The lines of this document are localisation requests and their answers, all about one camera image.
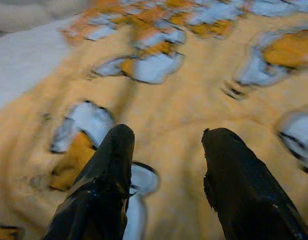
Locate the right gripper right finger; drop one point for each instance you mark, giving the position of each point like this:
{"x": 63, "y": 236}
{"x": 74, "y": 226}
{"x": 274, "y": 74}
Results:
{"x": 244, "y": 195}

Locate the white quilted mattress pad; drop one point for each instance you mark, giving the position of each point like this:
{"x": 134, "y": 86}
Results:
{"x": 18, "y": 65}

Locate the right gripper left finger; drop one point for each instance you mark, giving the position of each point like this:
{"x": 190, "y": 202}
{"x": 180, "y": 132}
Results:
{"x": 101, "y": 195}

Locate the yellow cartoon print duvet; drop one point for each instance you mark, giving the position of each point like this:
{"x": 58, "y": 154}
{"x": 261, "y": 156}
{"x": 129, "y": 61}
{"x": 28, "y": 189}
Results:
{"x": 181, "y": 100}

